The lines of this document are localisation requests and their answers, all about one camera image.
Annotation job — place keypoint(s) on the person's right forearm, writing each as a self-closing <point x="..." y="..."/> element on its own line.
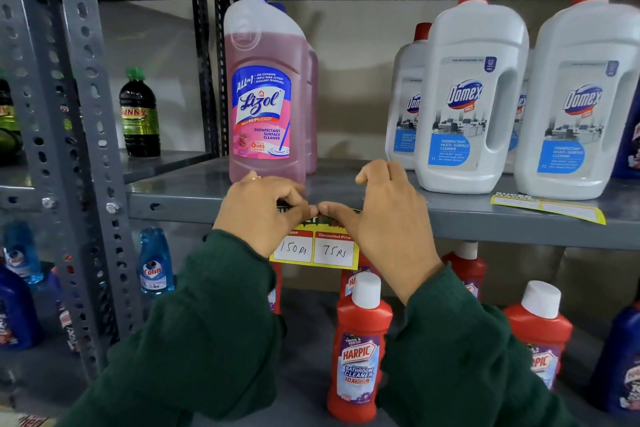
<point x="460" y="366"/>

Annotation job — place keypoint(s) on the grey metal shelf rack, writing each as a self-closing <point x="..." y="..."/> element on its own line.
<point x="40" y="106"/>
<point x="350" y="186"/>

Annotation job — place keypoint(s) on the pink cleaner bottle blue cap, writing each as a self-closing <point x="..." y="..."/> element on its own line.
<point x="262" y="91"/>
<point x="312" y="106"/>

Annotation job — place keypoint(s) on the person's left thumb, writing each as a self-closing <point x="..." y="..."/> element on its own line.
<point x="300" y="216"/>

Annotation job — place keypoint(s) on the person's left forearm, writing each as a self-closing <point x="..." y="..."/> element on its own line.
<point x="200" y="341"/>

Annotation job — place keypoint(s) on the printed packet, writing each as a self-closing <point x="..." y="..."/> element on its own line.
<point x="30" y="420"/>

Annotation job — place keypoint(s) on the light blue glass cleaner bottle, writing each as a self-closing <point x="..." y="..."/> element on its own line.
<point x="156" y="264"/>
<point x="22" y="254"/>

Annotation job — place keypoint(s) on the yellow and red price tag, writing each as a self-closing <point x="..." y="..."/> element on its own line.
<point x="325" y="251"/>

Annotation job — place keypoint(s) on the dark bottle green cap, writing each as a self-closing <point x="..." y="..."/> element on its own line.
<point x="7" y="121"/>
<point x="140" y="116"/>

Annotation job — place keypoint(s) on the person's right thumb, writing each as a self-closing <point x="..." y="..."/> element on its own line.
<point x="340" y="219"/>

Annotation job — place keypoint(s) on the person's left hand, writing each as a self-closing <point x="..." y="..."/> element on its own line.
<point x="250" y="211"/>

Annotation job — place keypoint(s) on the dark blue cleaner bottle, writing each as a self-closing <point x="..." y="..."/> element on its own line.
<point x="15" y="311"/>
<point x="629" y="141"/>
<point x="620" y="361"/>
<point x="64" y="311"/>

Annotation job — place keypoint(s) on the person's right hand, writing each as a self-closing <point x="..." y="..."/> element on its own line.
<point x="395" y="236"/>

